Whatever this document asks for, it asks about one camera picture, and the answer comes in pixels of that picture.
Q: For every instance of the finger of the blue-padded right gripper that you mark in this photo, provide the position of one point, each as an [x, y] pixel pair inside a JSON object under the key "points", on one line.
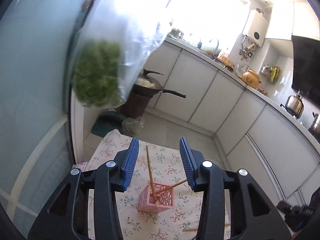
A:
{"points": [[253, 215]]}

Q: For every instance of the white water heater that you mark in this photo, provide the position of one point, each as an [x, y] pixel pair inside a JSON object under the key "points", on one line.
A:
{"points": [[256, 27]]}

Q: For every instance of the steel kettle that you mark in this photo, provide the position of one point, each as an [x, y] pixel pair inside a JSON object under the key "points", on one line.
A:
{"points": [[294, 105]]}

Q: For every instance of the golden clay pot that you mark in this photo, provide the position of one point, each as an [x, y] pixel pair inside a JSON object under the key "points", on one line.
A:
{"points": [[251, 78]]}

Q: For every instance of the pale green kettle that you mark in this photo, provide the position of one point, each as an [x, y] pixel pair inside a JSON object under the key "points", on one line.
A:
{"points": [[211, 47]]}

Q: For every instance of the wooden chopstick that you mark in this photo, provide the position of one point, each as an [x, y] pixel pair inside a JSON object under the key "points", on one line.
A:
{"points": [[150, 176], [196, 229], [169, 187]]}

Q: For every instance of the black range hood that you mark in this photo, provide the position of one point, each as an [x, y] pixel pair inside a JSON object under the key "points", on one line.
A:
{"points": [[306, 67]]}

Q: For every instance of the floral tablecloth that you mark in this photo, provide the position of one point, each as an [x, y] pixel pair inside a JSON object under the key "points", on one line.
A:
{"points": [[159, 154]]}

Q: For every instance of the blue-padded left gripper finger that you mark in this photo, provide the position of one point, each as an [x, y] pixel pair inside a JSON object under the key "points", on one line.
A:
{"points": [[65, 214]]}

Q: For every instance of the dark brown trash bin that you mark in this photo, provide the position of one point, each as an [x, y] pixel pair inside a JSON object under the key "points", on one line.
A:
{"points": [[135, 105]]}

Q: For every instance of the pink perforated utensil holder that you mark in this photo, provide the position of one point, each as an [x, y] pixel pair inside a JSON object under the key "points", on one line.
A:
{"points": [[158, 202]]}

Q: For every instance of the plastic bag of greens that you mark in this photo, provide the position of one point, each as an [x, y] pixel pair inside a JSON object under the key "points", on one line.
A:
{"points": [[117, 38]]}

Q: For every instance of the white kitchen cabinets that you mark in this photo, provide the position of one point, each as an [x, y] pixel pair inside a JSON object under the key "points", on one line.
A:
{"points": [[250, 130]]}

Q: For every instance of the black wok with lid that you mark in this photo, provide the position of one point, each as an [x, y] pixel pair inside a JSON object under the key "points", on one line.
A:
{"points": [[149, 86]]}

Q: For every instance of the steel stock pot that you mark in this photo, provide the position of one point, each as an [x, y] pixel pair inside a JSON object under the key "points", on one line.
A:
{"points": [[315, 125]]}

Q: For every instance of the bag of vegetables on floor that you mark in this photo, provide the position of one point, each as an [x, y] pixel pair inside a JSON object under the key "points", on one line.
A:
{"points": [[132, 127]]}

